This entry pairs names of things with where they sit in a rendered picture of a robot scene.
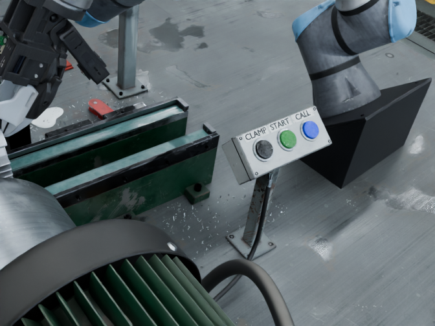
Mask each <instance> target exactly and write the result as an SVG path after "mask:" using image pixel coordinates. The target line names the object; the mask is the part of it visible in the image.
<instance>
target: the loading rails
mask: <svg viewBox="0 0 435 326"><path fill-rule="evenodd" d="M188 109H189V105H188V104H187V103H186V102H185V101H184V100H183V99H181V98H180V97H178V96H174V97H172V98H169V99H166V100H163V101H160V102H156V103H153V104H150V105H147V106H144V107H141V108H138V109H135V110H132V111H129V112H126V113H123V114H120V115H117V116H113V117H111V118H107V119H105V120H101V121H99V122H95V123H93V124H89V125H86V126H83V127H80V128H78V129H74V130H72V131H68V132H65V133H62V134H59V135H56V136H52V137H50V138H46V139H44V140H40V141H38V142H35V143H32V144H29V145H26V146H22V147H19V148H16V149H13V150H10V151H7V152H6V153H7V155H8V159H9V161H10V166H11V168H12V169H11V171H12V173H13V175H12V176H13V178H14V179H22V180H27V181H30V182H33V183H35V184H38V185H40V186H41V187H43V188H45V189H46V190H47V191H49V192H50V193H51V194H52V195H53V196H54V197H55V198H56V200H57V201H58V202H59V204H60V205H61V206H62V208H63V209H64V210H65V212H66V213H67V215H68V216H69V217H70V218H71V220H72V221H73V223H74V224H75V225H76V226H81V225H83V224H87V223H91V222H95V221H101V220H107V219H131V220H136V221H140V220H139V218H138V217H137V216H136V215H138V214H140V213H143V212H146V211H148V210H150V209H152V208H154V207H157V206H159V205H162V204H164V203H165V202H168V201H171V200H173V199H175V198H178V197H180V196H182V195H185V196H186V197H187V198H188V199H189V200H190V201H191V202H192V203H193V204H196V203H199V202H201V201H203V200H205V199H207V198H209V196H210V190H209V189H208V188H207V187H206V186H205V185H207V184H210V183H211V182H212V176H213V172H214V164H215V160H216V153H217V149H218V142H219V133H217V132H216V130H215V129H214V128H213V127H212V126H211V125H210V124H209V123H208V122H206V123H204V124H203V128H202V129H200V130H198V131H195V132H193V133H190V134H187V135H185V134H186V124H187V118H188Z"/></svg>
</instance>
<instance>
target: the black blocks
mask: <svg viewBox="0 0 435 326"><path fill-rule="evenodd" d="M144 106H146V105H145V104H144V103H143V102H141V103H136V104H134V105H130V106H128V107H125V108H122V109H118V110H116V111H112V112H110V113H106V114H103V120H105V119H107V118H111V117H113V116H117V115H120V114H123V113H126V112H129V111H132V110H135V109H138V108H141V107H144ZM89 124H92V121H90V120H89V119H88V120H84V121H82V122H78V123H75V124H72V125H68V126H66V127H63V128H60V129H57V130H53V131H50V132H48V133H45V139H46V138H50V137H52V136H56V135H59V134H62V133H65V132H68V131H72V130H74V129H78V128H80V127H83V126H86V125H89Z"/></svg>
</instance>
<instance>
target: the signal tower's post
mask: <svg viewBox="0 0 435 326"><path fill-rule="evenodd" d="M139 4H140V3H139ZM139 4H138V5H135V6H134V7H132V8H130V9H128V10H126V11H125V12H123V13H121V14H119V27H118V75H117V77H114V78H110V79H109V78H108V79H106V80H103V81H102V82H103V83H104V84H105V85H106V86H107V87H108V88H109V89H110V90H111V92H112V93H113V94H114V95H115V96H116V97H117V98H118V99H119V100H120V99H123V98H126V97H128V96H133V95H135V94H138V93H142V92H145V91H148V88H147V87H145V86H144V85H143V84H142V83H141V82H140V81H139V80H138V79H137V78H136V64H137V39H138V25H139Z"/></svg>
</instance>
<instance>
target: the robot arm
mask: <svg viewBox="0 0 435 326"><path fill-rule="evenodd" d="M143 1H145V0H11V2H10V4H9V6H8V8H7V10H6V12H5V15H4V17H3V19H0V31H3V35H2V36H0V76H1V79H2V80H3V82H2V84H0V119H2V124H1V129H2V131H3V134H4V136H5V137H9V136H11V135H13V134H15V133H17V132H18V131H20V130H22V129H23V128H24V127H26V126H28V125H29V123H31V122H32V121H33V120H35V119H37V118H38V117H39V116H40V115H41V114H42V113H43V112H44V111H45V110H46V109H47V108H48V107H49V105H50V104H51V103H52V101H53V99H54V97H55V95H56V93H57V90H58V87H59V86H60V84H61V82H62V80H61V79H62V77H63V74H64V71H65V68H66V66H67V60H66V58H67V56H68V55H67V54H66V52H67V50H68V51H69V52H70V53H71V55H72V56H73V58H74V59H75V60H76V61H77V63H78V64H77V66H78V68H79V69H80V71H81V73H82V74H83V75H84V76H86V77H87V78H88V79H89V80H90V79H92V80H93V81H94V82H95V83H96V84H97V85H98V84H99V83H100V82H101V81H103V80H104V79H105V78H107V77H108V76H109V75H110V73H109V72H108V71H107V69H106V67H107V65H106V64H105V63H104V61H103V59H102V57H101V56H99V55H98V54H97V53H96V52H95V51H94V52H93V51H92V49H91V48H90V46H89V45H88V44H87V43H86V41H85V40H84V38H83V37H82V36H81V35H80V33H79V32H78V31H77V29H76V28H75V27H74V26H73V24H72V23H71V22H70V21H69V20H68V19H71V20H73V21H75V22H76V23H78V24H79V25H81V26H83V27H88V28H92V27H96V26H98V25H101V24H104V23H107V22H109V21H110V20H111V19H112V18H114V17H115V16H117V15H119V14H121V13H123V12H125V11H126V10H128V9H130V8H132V7H134V6H135V5H138V4H139V3H141V2H143ZM415 26H416V3H415V0H327V1H325V2H323V3H321V4H319V5H318V6H315V7H314V8H312V9H310V10H308V11H307V12H305V13H303V14H302V15H300V16H298V17H297V18H296V19H295V20H294V21H293V24H292V29H293V33H294V35H295V42H296V43H297V45H298V48H299V50H300V53H301V55H302V58H303V60H304V63H305V66H306V69H307V72H308V74H309V77H310V79H311V83H312V88H313V105H314V106H315V107H316V108H317V111H318V113H319V115H320V118H329V117H332V116H336V115H339V114H342V113H346V112H348V111H351V110H354V109H356V108H359V107H361V106H364V105H366V104H368V103H370V102H372V101H374V100H376V99H377V98H378V97H380V95H381V92H380V90H379V87H378V85H377V84H376V83H375V82H374V80H373V79H372V77H371V76H370V75H369V74H368V72H367V71H366V69H365V68H364V67H363V65H362V63H361V61H360V58H359V55H358V54H360V53H362V52H366V51H368V50H372V49H375V48H377V47H381V46H383V45H387V44H389V43H395V42H397V41H398V40H400V39H403V38H406V37H408V36H409V35H411V33H413V31H414V29H415ZM34 85H36V87H35V88H34Z"/></svg>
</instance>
